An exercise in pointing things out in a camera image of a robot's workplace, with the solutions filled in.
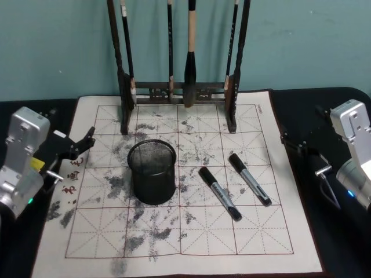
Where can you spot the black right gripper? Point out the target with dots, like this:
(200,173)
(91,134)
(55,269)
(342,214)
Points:
(314,157)

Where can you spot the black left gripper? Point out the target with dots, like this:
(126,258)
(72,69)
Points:
(56,147)

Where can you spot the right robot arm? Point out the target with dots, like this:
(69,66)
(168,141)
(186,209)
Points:
(352,136)

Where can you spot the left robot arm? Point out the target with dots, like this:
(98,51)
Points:
(21,139)

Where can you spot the black and grey marker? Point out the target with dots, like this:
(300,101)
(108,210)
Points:
(220,194)
(250,181)

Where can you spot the black mesh pen holder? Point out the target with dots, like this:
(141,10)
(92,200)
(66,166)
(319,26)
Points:
(153,182)

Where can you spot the black table cloth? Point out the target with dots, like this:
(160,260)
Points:
(304,231)

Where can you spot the dark wooden brush rack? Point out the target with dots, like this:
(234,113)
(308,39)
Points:
(116,43)

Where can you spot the thin black white-tipped brush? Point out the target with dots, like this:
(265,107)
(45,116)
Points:
(127,43)

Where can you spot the thin black brown-tipped brush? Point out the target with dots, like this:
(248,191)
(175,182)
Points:
(232,43)

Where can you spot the thin black calligraphy brush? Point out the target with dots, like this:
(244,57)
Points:
(170,43)

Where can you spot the white grid calligraphy mat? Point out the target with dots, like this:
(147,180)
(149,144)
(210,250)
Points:
(203,240)

